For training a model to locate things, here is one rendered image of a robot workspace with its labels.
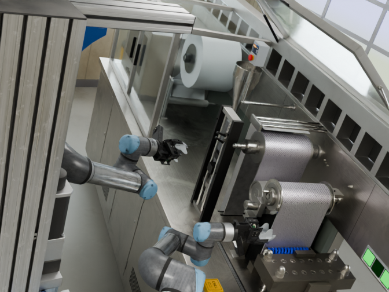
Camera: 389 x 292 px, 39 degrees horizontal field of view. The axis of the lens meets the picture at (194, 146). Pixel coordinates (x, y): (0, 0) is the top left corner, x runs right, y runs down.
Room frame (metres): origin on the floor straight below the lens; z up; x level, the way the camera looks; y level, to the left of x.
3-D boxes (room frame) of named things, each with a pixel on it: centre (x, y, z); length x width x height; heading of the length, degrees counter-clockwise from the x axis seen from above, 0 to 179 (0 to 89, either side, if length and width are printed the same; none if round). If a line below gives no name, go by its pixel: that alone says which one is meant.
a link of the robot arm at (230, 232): (1.80, -0.22, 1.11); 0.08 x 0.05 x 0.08; 26
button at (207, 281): (1.69, -0.23, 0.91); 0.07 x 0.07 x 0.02; 26
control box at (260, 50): (2.45, -0.15, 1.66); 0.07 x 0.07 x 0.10; 27
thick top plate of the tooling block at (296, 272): (1.85, -0.60, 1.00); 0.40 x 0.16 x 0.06; 116
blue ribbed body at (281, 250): (1.92, -0.52, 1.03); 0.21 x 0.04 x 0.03; 116
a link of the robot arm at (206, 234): (1.77, -0.15, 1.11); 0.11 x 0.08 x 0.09; 116
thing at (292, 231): (1.94, -0.51, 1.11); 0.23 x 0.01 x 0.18; 116
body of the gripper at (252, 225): (1.84, -0.30, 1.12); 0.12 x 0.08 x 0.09; 116
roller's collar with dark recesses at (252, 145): (2.15, -0.24, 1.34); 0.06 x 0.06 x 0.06; 26
